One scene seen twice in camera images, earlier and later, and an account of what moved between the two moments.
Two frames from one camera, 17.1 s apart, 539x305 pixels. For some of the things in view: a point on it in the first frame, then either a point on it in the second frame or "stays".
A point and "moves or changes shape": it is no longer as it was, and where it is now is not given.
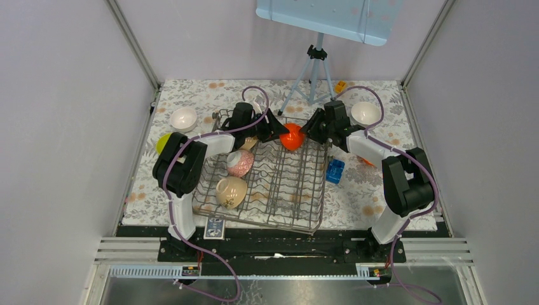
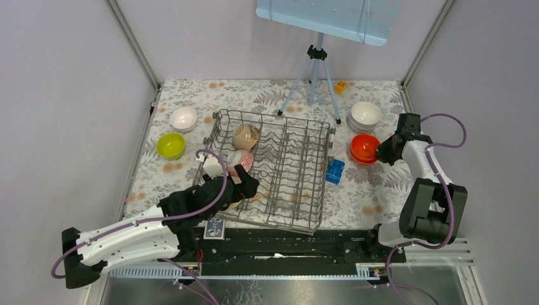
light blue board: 368,21 stays
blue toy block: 335,170 stays
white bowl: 184,119 stays
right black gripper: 311,126 → 382,154
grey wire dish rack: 269,185 stays
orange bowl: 295,139 moves or changes shape
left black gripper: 272,129 → 247,188
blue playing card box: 215,229 stays
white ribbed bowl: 365,114 stays
